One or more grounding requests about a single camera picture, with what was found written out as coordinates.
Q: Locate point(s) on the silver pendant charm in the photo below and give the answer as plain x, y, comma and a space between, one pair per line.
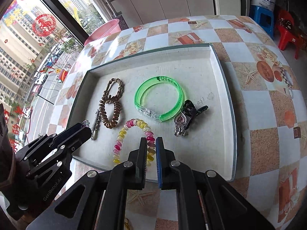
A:
180, 122

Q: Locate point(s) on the pink plastic basin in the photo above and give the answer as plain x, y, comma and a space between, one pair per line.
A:
108, 28

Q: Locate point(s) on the silver spiked hair clip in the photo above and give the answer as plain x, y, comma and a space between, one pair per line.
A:
94, 126

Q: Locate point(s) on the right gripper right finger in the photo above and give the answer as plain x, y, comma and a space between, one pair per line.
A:
165, 174

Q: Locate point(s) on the blue plastic stool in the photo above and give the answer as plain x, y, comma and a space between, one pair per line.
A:
264, 18

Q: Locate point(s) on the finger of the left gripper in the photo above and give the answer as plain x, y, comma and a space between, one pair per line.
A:
71, 139

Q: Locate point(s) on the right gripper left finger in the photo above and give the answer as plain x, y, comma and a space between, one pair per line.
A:
141, 162

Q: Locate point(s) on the patterned checkered tablecloth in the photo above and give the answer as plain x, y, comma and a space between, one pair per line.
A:
269, 105

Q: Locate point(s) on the red plastic chair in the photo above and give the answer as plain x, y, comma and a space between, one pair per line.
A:
285, 25

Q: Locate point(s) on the green translucent bangle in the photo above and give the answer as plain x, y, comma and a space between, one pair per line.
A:
159, 98

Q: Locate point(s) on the black hair claw clip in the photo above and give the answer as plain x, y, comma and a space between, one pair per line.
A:
190, 112

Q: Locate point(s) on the red horse window decal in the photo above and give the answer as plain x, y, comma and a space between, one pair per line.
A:
44, 25

